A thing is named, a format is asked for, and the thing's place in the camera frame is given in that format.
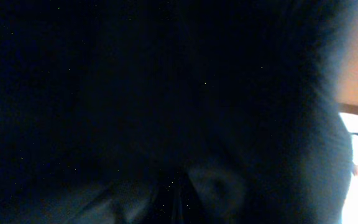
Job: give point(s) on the black Sydrogen t-shirt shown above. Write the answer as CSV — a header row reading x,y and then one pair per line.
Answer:
x,y
173,111

